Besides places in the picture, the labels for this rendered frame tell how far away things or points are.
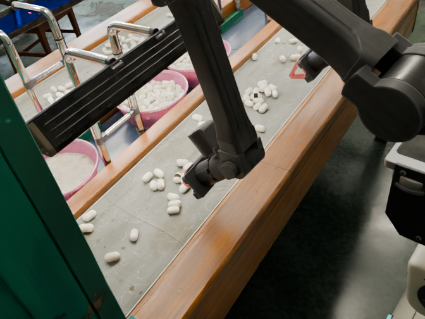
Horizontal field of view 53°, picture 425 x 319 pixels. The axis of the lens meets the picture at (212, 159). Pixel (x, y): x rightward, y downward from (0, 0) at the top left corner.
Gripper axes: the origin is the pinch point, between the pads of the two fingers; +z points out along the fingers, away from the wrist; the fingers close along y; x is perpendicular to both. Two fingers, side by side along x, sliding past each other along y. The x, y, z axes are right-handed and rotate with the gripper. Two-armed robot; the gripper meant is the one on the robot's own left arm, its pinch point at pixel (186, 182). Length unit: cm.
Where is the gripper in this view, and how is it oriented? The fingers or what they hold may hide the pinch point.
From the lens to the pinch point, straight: 105.7
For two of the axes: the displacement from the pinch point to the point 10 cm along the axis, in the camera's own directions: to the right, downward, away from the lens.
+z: -5.4, 2.7, 7.9
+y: -5.5, 6.0, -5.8
